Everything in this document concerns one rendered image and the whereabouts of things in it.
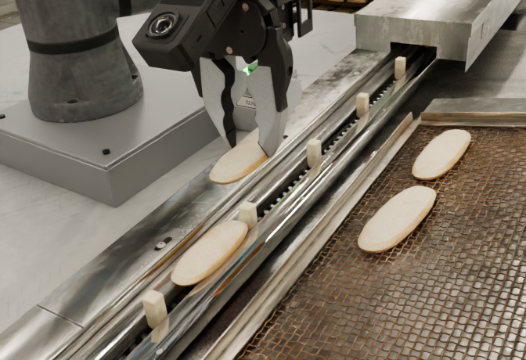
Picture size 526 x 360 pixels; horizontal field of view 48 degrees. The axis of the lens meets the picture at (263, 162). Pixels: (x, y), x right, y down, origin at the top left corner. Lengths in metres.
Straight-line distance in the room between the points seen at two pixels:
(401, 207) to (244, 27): 0.19
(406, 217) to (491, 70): 0.56
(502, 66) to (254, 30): 0.62
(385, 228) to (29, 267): 0.36
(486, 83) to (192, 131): 0.45
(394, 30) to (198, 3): 0.55
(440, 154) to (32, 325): 0.38
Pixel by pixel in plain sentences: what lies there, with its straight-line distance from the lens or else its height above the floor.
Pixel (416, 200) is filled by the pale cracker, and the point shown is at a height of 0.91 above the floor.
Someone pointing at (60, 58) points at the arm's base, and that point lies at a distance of 0.77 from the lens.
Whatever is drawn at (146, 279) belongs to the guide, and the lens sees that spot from 0.53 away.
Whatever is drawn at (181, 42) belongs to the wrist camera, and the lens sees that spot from 0.41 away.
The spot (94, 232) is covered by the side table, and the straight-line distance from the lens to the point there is 0.67.
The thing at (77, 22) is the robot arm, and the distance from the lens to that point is 0.75.
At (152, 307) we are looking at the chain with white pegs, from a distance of 0.49.
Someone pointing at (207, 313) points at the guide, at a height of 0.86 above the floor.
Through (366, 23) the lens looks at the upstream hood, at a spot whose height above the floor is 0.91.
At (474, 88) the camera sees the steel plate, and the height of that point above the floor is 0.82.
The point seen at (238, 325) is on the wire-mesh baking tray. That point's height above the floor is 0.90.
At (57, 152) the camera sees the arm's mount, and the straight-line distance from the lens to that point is 0.73.
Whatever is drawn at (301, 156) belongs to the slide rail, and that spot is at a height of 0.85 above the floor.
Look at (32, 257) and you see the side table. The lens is 0.66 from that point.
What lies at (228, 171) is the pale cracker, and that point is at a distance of 0.51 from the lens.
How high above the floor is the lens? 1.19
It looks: 30 degrees down
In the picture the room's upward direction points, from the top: 5 degrees counter-clockwise
